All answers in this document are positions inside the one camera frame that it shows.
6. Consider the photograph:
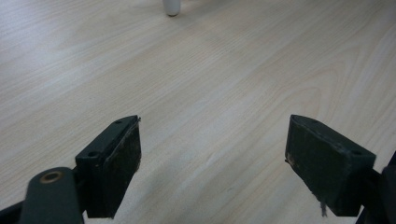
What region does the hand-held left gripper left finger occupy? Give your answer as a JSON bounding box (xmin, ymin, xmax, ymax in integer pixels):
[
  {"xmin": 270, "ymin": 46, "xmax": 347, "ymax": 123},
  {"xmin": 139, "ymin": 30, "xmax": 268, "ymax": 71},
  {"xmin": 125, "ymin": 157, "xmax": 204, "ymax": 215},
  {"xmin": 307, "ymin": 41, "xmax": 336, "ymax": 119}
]
[{"xmin": 75, "ymin": 115, "xmax": 143, "ymax": 219}]

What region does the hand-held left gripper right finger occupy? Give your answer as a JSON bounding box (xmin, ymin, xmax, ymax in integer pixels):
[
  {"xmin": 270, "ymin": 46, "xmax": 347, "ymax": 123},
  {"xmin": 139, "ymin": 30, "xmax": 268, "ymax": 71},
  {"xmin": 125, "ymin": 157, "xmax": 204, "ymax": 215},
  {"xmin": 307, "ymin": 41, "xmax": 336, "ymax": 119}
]
[{"xmin": 284, "ymin": 114, "xmax": 377, "ymax": 217}]

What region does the white cup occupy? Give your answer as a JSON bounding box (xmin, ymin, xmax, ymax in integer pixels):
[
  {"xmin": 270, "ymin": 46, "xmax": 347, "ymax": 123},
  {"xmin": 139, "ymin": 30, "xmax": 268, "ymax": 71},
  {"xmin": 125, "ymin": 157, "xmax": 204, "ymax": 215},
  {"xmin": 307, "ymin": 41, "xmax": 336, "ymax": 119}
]
[{"xmin": 162, "ymin": 0, "xmax": 182, "ymax": 18}]

